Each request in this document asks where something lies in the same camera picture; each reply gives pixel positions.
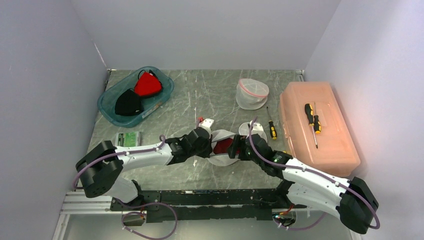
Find dark red bra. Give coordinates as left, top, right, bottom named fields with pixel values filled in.
left=213, top=138, right=233, bottom=155

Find blue-trimmed white mesh laundry bag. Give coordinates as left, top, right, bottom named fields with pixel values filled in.
left=206, top=122, right=250, bottom=167

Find black bra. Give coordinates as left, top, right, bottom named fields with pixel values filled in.
left=114, top=89, right=144, bottom=117

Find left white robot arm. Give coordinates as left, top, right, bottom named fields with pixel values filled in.
left=72, top=127, right=212, bottom=210

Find pink-trimmed white mesh laundry bag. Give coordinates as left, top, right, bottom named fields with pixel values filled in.
left=235, top=78, right=270, bottom=111

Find yellow-black screwdriver on table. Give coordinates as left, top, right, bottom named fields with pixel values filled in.
left=266, top=106, right=278, bottom=140

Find green labelled small box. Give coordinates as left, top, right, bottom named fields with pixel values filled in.
left=114, top=131, right=142, bottom=147

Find orange translucent plastic box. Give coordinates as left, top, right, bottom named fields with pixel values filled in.
left=279, top=82, right=361, bottom=177

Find large yellow-black screwdriver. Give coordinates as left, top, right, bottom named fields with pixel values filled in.
left=304, top=103, right=315, bottom=128

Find medium yellow-black screwdriver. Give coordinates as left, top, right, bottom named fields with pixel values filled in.
left=313, top=111, right=322, bottom=149

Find teal plastic basin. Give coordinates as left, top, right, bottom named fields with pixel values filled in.
left=97, top=66, right=175, bottom=128

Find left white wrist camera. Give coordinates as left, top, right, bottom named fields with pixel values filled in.
left=196, top=117, right=215, bottom=131

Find black base frame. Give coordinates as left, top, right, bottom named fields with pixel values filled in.
left=110, top=188, right=292, bottom=223

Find aluminium rail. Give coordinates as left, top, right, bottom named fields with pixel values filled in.
left=60, top=191, right=112, bottom=215

